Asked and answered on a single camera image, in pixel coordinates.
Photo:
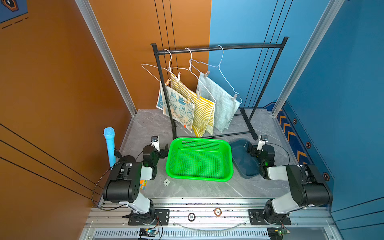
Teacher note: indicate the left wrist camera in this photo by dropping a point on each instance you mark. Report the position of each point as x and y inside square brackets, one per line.
[155, 142]

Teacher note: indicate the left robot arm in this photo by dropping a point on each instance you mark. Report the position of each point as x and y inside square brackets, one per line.
[123, 184]

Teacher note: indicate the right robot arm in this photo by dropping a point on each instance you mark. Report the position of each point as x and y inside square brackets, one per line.
[307, 187]

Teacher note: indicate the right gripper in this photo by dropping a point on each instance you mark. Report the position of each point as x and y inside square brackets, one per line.
[253, 151]

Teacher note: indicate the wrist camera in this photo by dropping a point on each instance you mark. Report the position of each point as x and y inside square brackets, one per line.
[263, 140]
[155, 142]

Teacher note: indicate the green plastic basket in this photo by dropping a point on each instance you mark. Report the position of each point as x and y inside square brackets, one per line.
[200, 159]

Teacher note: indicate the bunny pattern towel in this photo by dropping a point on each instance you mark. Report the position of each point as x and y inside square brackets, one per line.
[181, 112]

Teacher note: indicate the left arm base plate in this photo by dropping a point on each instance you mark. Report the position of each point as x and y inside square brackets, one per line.
[157, 216]

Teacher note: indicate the colourful puzzle cube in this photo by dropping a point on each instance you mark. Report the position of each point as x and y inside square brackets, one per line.
[143, 184]

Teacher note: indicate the circuit board right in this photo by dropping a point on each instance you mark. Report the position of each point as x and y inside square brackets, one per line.
[277, 234]

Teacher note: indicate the dark teal tray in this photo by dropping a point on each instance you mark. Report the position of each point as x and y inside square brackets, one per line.
[247, 165]

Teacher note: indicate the yellow striped towel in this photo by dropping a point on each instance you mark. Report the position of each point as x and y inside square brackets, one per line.
[204, 109]

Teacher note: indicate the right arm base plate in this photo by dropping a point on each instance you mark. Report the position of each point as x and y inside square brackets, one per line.
[261, 217]

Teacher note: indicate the green circuit board left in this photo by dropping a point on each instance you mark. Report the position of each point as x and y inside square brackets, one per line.
[148, 233]

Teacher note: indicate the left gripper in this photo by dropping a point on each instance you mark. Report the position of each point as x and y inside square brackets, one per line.
[162, 153]

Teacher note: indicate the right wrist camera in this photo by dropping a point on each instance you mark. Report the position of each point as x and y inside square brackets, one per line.
[263, 140]

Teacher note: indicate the light green towel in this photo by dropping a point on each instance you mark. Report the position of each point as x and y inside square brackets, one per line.
[225, 105]

